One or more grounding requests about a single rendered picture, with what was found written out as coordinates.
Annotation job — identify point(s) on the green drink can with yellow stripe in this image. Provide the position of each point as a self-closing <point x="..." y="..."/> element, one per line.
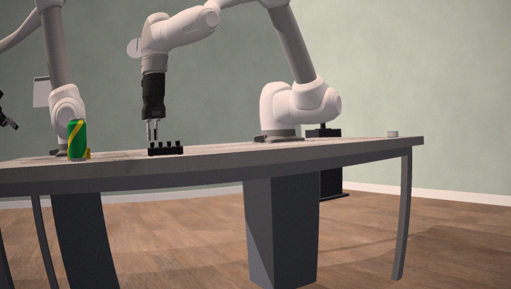
<point x="77" y="141"/>

